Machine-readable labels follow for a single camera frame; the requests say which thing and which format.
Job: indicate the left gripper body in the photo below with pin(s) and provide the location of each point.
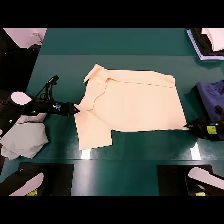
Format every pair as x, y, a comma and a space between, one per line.
63, 108

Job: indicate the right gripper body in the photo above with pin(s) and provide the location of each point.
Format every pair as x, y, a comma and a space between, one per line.
200, 128

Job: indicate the peach shirt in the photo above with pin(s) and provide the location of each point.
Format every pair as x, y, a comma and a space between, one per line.
133, 100

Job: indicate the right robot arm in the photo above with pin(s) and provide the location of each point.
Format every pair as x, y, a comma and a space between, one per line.
218, 128

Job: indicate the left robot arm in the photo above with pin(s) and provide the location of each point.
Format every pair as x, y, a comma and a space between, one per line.
20, 98

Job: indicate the navy blue garment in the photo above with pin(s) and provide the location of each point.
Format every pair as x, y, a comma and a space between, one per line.
210, 96

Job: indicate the pale grey garment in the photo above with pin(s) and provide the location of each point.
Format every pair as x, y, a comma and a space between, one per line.
23, 140

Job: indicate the black garment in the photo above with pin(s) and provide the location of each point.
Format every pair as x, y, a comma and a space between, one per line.
201, 41

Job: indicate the white garment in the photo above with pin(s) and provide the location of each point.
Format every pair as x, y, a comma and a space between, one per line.
216, 38

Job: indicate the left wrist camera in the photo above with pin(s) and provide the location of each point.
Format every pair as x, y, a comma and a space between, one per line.
51, 80

